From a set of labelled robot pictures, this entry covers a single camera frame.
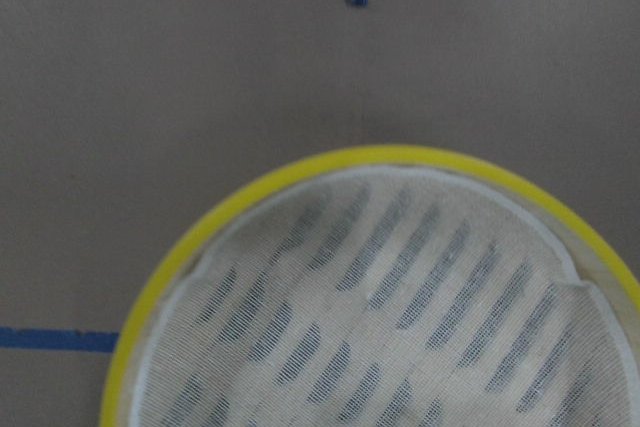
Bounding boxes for yellow round steamer basket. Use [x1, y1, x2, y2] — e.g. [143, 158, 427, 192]
[99, 145, 639, 426]

